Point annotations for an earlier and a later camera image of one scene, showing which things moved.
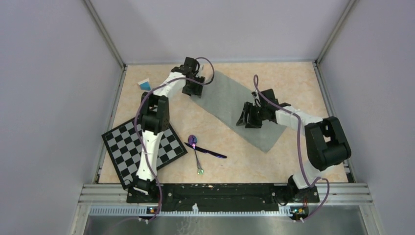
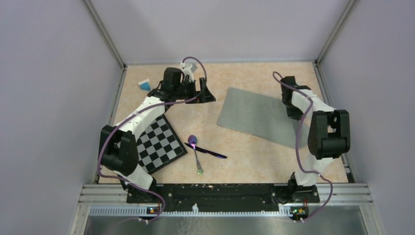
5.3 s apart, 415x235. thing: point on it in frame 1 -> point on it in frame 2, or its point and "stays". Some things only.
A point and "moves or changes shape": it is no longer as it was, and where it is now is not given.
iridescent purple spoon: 193,139 stays
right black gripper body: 264,108 -> 293,111
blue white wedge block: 145,84 stays
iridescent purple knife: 205,151 stays
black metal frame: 222,197 stays
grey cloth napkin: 224,99 moves or changes shape
